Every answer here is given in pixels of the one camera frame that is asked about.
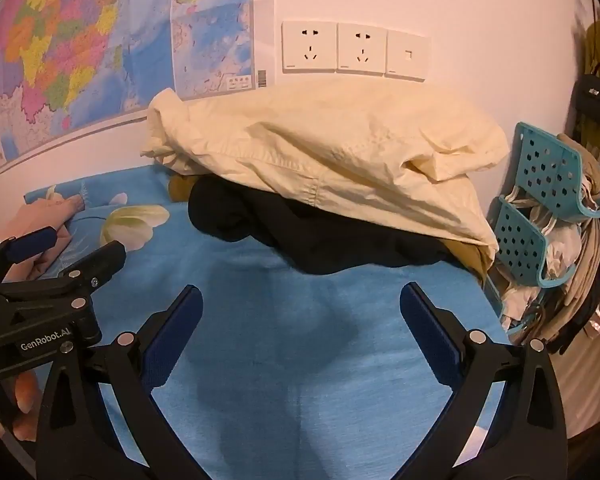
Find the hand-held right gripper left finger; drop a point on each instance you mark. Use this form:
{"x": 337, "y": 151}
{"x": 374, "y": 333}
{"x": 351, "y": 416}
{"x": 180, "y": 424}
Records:
{"x": 176, "y": 340}

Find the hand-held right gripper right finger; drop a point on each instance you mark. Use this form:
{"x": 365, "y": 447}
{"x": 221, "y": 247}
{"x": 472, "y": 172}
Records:
{"x": 429, "y": 335}

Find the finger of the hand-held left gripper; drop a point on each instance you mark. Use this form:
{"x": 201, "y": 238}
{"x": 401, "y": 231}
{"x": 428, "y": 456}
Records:
{"x": 30, "y": 244}
{"x": 97, "y": 262}

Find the cream jacket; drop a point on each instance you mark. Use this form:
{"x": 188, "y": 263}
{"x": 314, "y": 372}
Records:
{"x": 330, "y": 150}

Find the person's left hand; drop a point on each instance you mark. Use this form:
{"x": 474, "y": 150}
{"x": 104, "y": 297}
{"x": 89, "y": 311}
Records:
{"x": 27, "y": 392}

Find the folded pink cloth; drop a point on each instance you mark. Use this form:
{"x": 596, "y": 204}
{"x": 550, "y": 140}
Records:
{"x": 45, "y": 215}

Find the olive brown garment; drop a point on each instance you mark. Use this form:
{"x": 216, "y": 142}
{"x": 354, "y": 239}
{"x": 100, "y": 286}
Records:
{"x": 180, "y": 189}

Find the blue floral bed sheet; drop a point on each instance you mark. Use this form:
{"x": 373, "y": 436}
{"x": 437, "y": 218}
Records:
{"x": 290, "y": 340}

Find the white plastic bag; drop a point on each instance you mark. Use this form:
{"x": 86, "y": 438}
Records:
{"x": 562, "y": 252}

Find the black garment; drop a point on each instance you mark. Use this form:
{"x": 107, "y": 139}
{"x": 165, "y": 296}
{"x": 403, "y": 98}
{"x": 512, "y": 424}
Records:
{"x": 290, "y": 230}

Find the black handbag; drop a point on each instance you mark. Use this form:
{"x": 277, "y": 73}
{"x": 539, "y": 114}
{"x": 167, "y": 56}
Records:
{"x": 597, "y": 97}

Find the colourful wall map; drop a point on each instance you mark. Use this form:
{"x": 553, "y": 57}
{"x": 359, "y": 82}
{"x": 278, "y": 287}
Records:
{"x": 55, "y": 35}

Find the white wall socket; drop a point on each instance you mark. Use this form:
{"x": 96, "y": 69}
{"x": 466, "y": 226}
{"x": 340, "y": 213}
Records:
{"x": 309, "y": 46}
{"x": 361, "y": 49}

